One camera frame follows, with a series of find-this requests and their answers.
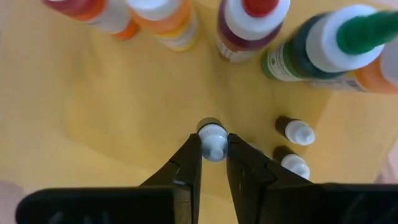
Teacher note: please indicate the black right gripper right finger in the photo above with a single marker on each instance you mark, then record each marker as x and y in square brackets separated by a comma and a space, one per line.
[311, 205]

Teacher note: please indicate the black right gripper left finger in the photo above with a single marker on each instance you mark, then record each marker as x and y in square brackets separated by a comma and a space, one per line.
[124, 205]

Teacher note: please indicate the small green dropper bottle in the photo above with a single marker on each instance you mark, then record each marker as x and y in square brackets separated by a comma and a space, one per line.
[295, 166]

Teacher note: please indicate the slim orange bottle yellow cap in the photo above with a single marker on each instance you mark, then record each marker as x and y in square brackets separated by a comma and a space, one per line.
[373, 77]

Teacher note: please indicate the large green bottle green cap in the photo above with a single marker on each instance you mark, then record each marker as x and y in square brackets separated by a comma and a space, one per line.
[311, 46]

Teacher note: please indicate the large orange bottle yellow cap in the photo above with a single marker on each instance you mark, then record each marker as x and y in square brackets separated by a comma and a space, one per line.
[168, 25]

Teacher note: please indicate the large dark-red bottle red cap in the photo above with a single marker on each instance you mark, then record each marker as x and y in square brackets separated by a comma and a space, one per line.
[248, 25]

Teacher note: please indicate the yellow translucent plastic bin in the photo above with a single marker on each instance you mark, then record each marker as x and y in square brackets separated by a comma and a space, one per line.
[124, 109]

